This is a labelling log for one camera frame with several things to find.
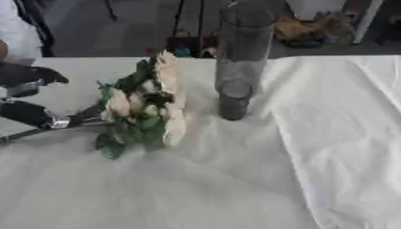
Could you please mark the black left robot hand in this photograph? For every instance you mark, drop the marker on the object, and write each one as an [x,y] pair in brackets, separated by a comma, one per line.
[23,111]

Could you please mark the cream artificial flower bouquet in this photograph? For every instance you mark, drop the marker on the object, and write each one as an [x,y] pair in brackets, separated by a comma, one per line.
[149,101]

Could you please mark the tall clear glass vase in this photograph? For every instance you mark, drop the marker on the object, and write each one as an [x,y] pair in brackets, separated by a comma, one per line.
[241,59]

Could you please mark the yellow bag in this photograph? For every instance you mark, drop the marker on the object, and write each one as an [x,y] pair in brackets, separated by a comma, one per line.
[305,29]

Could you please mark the person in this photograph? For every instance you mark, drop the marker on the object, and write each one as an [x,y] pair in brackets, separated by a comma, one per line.
[20,29]

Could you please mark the black tripod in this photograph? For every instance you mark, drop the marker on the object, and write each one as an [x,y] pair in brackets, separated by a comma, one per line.
[188,18]

